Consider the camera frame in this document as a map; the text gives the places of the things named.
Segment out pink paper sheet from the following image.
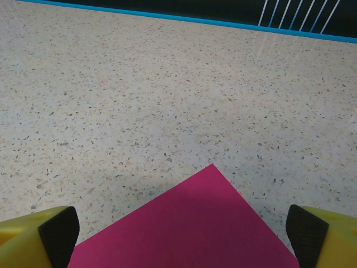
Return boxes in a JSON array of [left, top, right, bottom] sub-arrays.
[[67, 164, 301, 268]]

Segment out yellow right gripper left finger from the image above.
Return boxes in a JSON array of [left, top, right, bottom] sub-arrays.
[[0, 205, 81, 268]]

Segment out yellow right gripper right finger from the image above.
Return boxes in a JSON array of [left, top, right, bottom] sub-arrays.
[[286, 204, 357, 268]]

